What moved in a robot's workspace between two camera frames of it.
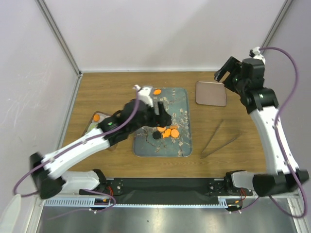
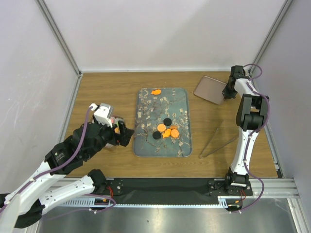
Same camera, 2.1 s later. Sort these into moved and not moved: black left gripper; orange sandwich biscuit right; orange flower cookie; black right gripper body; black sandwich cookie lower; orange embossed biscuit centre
Moved: black left gripper; black right gripper body
Not moved: black sandwich cookie lower; orange embossed biscuit centre; orange flower cookie; orange sandwich biscuit right
